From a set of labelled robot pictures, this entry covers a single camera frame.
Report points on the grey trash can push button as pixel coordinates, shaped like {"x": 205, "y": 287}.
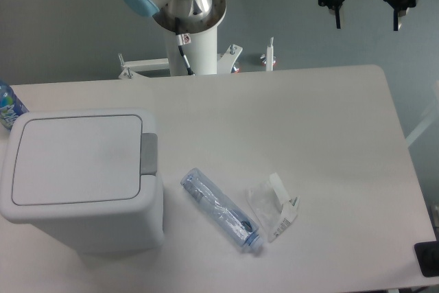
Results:
{"x": 149, "y": 154}

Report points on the white trash can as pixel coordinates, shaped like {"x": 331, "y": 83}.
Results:
{"x": 75, "y": 175}

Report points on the clear plastic wrapper with label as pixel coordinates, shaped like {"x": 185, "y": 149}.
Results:
{"x": 273, "y": 206}

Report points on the empty clear plastic bottle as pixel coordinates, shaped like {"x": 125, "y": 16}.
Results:
{"x": 239, "y": 226}

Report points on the black device at table edge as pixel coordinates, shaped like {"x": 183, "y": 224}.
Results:
{"x": 427, "y": 256}

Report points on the blue labelled water bottle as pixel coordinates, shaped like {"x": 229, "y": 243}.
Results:
{"x": 11, "y": 106}

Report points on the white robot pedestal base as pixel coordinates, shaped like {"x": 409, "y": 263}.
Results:
{"x": 187, "y": 54}

